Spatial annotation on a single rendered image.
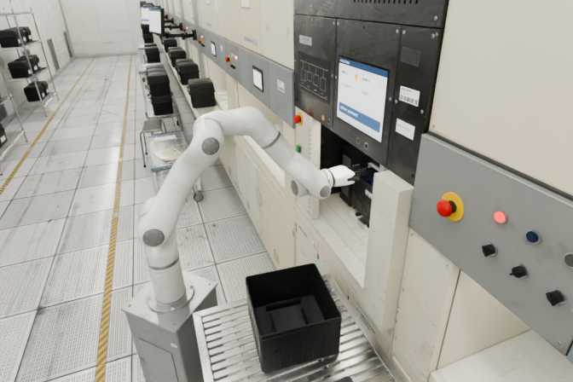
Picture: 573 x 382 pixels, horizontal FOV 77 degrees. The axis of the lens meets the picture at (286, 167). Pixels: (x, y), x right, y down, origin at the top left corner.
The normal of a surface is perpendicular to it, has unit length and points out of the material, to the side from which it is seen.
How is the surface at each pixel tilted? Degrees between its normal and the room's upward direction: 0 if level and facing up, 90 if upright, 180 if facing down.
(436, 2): 90
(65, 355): 0
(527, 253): 90
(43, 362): 0
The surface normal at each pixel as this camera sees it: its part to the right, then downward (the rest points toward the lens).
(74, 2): 0.35, 0.40
